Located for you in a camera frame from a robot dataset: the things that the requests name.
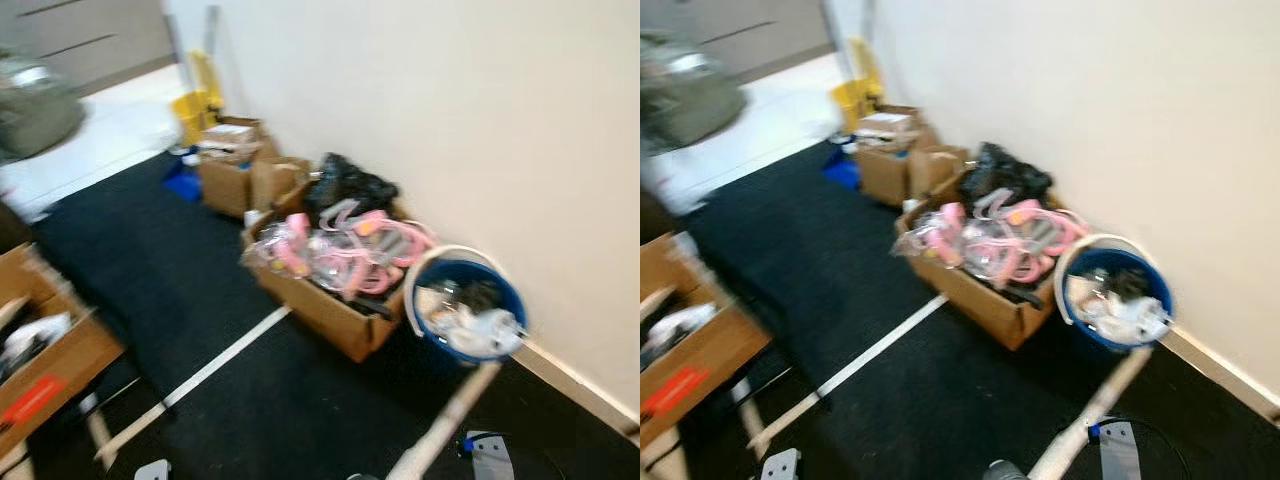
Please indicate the long beige stick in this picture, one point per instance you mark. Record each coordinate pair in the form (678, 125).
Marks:
(450, 420)
(1095, 415)

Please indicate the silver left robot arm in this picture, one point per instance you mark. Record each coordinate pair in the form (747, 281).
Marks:
(780, 465)
(153, 470)

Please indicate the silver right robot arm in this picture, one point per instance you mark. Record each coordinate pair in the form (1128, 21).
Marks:
(490, 458)
(1118, 452)

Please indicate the blue rubbish bucket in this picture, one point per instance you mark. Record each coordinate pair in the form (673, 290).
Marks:
(508, 295)
(1160, 290)

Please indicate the white crumpled trash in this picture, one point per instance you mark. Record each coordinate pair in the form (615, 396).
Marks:
(480, 330)
(1125, 318)

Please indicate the cardboard box with red label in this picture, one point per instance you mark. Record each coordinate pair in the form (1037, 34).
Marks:
(70, 375)
(715, 365)

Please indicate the grey green bag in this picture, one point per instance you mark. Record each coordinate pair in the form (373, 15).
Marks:
(35, 110)
(690, 95)

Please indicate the blue dustpan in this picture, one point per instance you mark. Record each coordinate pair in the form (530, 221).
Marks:
(183, 184)
(842, 172)

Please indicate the small cardboard box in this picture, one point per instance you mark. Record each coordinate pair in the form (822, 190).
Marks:
(885, 175)
(228, 185)

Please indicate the pink plastic masks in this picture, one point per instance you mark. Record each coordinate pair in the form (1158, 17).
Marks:
(1000, 240)
(350, 250)

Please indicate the black plastic bag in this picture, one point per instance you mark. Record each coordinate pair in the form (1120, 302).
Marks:
(345, 185)
(1005, 175)

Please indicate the large cardboard box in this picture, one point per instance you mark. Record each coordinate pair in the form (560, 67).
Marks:
(320, 310)
(975, 300)

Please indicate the grey robot leg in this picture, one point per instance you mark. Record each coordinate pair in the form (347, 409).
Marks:
(1006, 471)

